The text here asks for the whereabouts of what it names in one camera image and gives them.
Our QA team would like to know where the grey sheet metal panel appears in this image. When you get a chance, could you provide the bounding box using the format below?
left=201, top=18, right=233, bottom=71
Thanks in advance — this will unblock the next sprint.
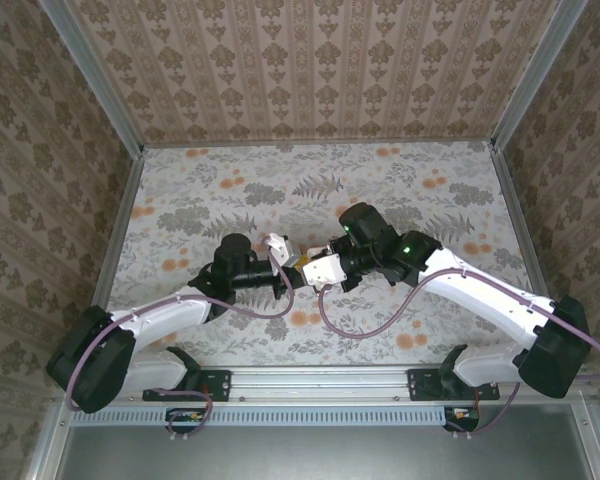
left=54, top=403, right=599, bottom=480

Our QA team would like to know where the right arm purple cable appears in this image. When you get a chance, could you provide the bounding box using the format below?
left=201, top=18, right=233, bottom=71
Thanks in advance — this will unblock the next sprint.
left=317, top=268, right=600, bottom=442

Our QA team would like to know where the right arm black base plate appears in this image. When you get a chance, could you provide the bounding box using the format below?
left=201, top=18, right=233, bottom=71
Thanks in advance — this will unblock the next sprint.
left=407, top=368, right=501, bottom=403

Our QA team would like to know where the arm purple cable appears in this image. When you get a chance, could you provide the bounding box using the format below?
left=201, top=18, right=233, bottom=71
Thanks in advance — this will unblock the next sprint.
left=63, top=235, right=297, bottom=444
left=317, top=268, right=600, bottom=442

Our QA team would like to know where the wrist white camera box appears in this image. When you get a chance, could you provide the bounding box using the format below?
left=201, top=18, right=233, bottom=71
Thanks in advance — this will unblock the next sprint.
left=264, top=232, right=301, bottom=266
left=301, top=252, right=342, bottom=291

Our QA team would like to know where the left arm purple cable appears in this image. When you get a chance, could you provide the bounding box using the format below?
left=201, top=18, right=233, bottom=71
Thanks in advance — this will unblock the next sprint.
left=63, top=235, right=297, bottom=444

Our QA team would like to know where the black connector board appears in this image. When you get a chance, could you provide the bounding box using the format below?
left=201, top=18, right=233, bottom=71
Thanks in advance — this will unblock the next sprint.
left=443, top=405, right=481, bottom=432
left=165, top=407, right=212, bottom=435

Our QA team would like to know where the aluminium side rail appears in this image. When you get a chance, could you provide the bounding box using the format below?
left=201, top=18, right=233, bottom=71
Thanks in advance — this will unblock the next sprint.
left=74, top=149, right=146, bottom=369
left=489, top=144, right=554, bottom=306

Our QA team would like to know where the aluminium corner post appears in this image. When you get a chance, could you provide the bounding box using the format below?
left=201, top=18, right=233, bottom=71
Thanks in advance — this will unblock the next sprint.
left=37, top=0, right=146, bottom=157
left=489, top=0, right=589, bottom=151

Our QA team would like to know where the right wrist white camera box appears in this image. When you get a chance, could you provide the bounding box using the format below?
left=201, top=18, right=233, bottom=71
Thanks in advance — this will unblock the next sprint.
left=301, top=252, right=342, bottom=291

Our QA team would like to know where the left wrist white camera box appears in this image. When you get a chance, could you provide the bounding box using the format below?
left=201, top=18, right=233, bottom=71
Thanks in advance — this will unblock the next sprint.
left=264, top=232, right=301, bottom=266

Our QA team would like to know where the aluminium lower frame bar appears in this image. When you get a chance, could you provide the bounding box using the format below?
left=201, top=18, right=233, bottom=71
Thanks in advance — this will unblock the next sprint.
left=22, top=407, right=74, bottom=480
left=572, top=402, right=600, bottom=480

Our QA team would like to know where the thin aluminium wall rail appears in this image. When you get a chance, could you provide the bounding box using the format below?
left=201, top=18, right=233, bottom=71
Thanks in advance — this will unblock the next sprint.
left=142, top=138, right=496, bottom=150

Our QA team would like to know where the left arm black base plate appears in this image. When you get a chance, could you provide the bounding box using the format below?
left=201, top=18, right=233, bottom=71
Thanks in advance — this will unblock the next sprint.
left=142, top=368, right=232, bottom=403

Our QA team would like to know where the wide aluminium mounting rail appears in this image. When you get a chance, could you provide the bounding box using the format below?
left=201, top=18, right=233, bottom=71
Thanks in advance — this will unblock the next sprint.
left=52, top=363, right=600, bottom=405

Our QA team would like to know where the grey slotted cable duct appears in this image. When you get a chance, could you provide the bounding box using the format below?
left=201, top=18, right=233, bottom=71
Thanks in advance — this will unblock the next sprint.
left=71, top=404, right=482, bottom=428

